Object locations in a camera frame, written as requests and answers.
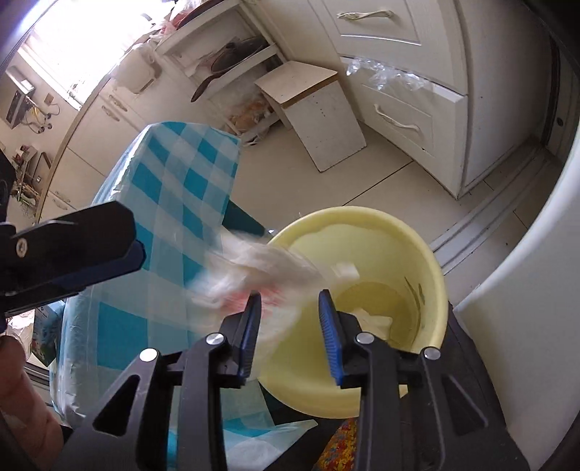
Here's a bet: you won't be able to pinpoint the white plastic bag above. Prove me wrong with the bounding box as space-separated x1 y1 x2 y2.
188 230 336 319

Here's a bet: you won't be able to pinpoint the yellow plastic trash bucket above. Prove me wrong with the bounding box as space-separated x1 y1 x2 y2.
258 206 448 419

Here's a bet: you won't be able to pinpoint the white lower kitchen cabinets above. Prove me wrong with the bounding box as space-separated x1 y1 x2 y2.
37 54 228 223

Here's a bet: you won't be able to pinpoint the person left hand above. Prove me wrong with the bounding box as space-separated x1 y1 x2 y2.
0 335 64 470

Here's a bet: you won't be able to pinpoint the blue checkered tablecloth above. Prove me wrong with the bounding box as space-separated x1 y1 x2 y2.
51 122 314 470

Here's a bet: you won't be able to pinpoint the grey water heater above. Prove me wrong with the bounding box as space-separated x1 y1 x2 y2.
0 66 36 129

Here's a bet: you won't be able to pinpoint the white refrigerator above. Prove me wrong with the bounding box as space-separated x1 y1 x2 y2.
455 144 580 470

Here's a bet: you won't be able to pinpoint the small white wooden stool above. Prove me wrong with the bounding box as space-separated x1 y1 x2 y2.
254 61 367 173

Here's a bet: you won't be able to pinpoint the white storage rack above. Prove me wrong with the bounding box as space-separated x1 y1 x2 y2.
155 1 286 145

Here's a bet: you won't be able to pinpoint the black frying pan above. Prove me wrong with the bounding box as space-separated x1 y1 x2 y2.
191 36 268 102

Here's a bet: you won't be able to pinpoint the white drawer cabinet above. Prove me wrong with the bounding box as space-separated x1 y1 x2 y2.
312 1 551 196

